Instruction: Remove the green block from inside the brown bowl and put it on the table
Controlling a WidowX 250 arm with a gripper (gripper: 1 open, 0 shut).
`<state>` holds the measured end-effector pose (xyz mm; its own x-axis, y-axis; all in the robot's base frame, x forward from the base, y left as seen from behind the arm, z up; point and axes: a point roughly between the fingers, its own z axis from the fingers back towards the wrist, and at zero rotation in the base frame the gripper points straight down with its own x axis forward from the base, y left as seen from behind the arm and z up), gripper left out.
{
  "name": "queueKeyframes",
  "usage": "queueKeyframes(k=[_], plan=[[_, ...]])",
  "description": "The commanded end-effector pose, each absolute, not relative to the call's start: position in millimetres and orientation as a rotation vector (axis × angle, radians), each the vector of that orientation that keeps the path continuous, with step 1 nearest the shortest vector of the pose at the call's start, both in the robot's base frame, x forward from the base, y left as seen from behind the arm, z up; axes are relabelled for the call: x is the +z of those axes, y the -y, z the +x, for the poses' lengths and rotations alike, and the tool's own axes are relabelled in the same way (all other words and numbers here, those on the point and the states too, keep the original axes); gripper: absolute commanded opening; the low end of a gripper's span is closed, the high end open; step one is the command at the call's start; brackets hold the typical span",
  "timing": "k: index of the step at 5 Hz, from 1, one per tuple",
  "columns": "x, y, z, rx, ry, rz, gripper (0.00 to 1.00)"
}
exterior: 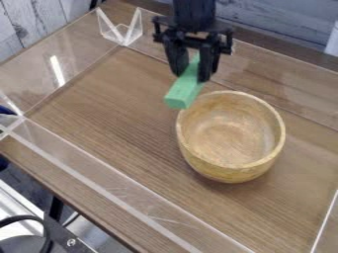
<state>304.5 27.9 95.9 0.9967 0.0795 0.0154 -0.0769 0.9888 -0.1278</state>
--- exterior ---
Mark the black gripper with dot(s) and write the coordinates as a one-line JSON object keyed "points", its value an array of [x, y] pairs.
{"points": [[192, 27]]}

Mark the green rectangular block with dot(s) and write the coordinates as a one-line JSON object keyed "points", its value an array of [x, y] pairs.
{"points": [[184, 88]]}

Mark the brown wooden bowl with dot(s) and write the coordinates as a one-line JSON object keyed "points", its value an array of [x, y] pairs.
{"points": [[230, 135]]}

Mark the blue object at edge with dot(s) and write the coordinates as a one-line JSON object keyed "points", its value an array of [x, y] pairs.
{"points": [[7, 111]]}

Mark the black metal table leg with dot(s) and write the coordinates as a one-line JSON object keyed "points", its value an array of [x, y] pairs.
{"points": [[56, 209]]}

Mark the clear acrylic corner bracket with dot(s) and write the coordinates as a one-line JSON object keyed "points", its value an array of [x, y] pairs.
{"points": [[120, 34]]}

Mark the metal bracket with screw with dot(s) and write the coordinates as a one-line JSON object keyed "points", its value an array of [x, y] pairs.
{"points": [[64, 241]]}

